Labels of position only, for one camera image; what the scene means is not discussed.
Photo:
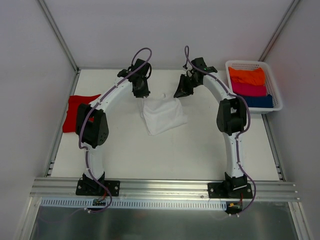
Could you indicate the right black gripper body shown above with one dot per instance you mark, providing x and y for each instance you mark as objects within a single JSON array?
[{"x": 187, "y": 81}]

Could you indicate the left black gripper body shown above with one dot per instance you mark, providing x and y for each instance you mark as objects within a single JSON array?
[{"x": 139, "y": 85}]

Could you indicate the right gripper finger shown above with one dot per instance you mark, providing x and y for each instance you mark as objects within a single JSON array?
[
  {"x": 182, "y": 80},
  {"x": 182, "y": 91}
]

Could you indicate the white t shirt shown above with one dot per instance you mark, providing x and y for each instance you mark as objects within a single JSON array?
[{"x": 161, "y": 114}]

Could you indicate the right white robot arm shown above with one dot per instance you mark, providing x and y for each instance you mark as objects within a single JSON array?
[{"x": 231, "y": 121}]

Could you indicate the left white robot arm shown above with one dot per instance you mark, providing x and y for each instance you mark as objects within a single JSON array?
[{"x": 92, "y": 125}]

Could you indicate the pink t shirt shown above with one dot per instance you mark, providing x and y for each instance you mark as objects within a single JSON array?
[{"x": 248, "y": 90}]

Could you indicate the orange t shirt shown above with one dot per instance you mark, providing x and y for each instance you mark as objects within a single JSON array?
[{"x": 252, "y": 77}]

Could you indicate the blue t shirt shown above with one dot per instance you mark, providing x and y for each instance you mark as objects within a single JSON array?
[{"x": 259, "y": 101}]

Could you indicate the folded red t shirt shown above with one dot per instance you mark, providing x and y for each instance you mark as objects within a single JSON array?
[{"x": 69, "y": 125}]

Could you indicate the white plastic basket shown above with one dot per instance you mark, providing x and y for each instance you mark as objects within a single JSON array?
[{"x": 270, "y": 83}]

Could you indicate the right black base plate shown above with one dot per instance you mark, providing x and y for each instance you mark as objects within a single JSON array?
[{"x": 221, "y": 190}]

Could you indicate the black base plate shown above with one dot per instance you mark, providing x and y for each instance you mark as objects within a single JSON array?
[
  {"x": 112, "y": 187},
  {"x": 221, "y": 190}
]

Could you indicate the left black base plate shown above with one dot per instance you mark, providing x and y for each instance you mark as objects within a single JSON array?
[{"x": 112, "y": 187}]

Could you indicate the white slotted cable duct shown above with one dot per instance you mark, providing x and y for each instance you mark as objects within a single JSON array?
[{"x": 154, "y": 204}]

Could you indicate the aluminium mounting rail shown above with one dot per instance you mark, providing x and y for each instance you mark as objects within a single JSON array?
[{"x": 142, "y": 189}]

